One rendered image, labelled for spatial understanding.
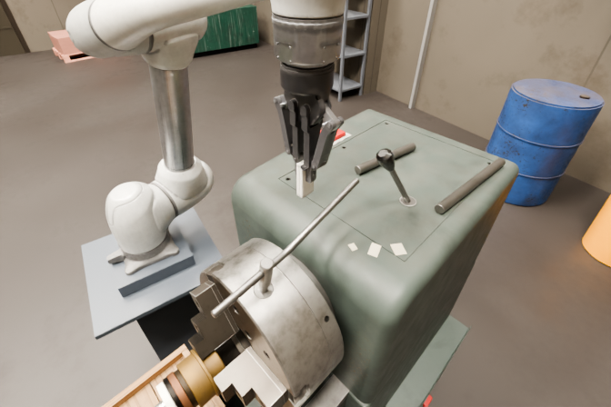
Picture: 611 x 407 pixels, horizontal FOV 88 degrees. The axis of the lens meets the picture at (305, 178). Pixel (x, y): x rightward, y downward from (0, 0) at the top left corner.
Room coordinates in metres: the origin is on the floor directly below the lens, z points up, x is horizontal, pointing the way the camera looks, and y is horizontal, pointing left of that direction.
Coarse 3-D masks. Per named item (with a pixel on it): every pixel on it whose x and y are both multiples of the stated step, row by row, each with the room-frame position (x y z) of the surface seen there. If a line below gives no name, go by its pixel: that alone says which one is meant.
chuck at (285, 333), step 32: (224, 256) 0.43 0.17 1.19; (256, 256) 0.39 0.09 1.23; (224, 288) 0.33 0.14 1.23; (288, 288) 0.33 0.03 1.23; (256, 320) 0.27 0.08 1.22; (288, 320) 0.28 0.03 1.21; (256, 352) 0.28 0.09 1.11; (288, 352) 0.24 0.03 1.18; (320, 352) 0.26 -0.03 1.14; (288, 384) 0.21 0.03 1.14
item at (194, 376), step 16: (192, 352) 0.27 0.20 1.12; (192, 368) 0.24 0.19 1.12; (208, 368) 0.25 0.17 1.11; (224, 368) 0.25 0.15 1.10; (176, 384) 0.22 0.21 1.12; (192, 384) 0.22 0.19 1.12; (208, 384) 0.22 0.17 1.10; (176, 400) 0.20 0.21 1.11; (192, 400) 0.20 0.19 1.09; (208, 400) 0.21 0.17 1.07
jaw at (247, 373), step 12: (252, 348) 0.29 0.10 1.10; (240, 360) 0.26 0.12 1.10; (252, 360) 0.26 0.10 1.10; (228, 372) 0.24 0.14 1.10; (240, 372) 0.24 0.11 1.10; (252, 372) 0.24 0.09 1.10; (264, 372) 0.24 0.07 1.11; (216, 384) 0.22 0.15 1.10; (228, 384) 0.22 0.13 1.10; (240, 384) 0.22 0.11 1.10; (252, 384) 0.22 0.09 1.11; (264, 384) 0.22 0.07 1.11; (276, 384) 0.22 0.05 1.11; (228, 396) 0.22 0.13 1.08; (240, 396) 0.21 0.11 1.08; (252, 396) 0.21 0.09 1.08; (264, 396) 0.21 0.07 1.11; (276, 396) 0.21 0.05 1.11; (288, 396) 0.22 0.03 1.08; (300, 396) 0.21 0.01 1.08
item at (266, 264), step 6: (264, 258) 0.32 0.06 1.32; (270, 258) 0.32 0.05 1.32; (264, 264) 0.31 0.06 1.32; (270, 264) 0.31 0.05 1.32; (264, 270) 0.30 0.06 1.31; (270, 270) 0.30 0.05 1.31; (270, 276) 0.31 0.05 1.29; (258, 282) 0.31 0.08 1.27; (264, 282) 0.31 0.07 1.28; (270, 282) 0.31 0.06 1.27; (264, 288) 0.31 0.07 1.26
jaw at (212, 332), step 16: (208, 272) 0.39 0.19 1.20; (208, 288) 0.34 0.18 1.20; (208, 304) 0.33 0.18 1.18; (192, 320) 0.31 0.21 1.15; (208, 320) 0.31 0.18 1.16; (224, 320) 0.32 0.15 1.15; (192, 336) 0.30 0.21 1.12; (208, 336) 0.29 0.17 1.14; (224, 336) 0.30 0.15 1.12; (208, 352) 0.27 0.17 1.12
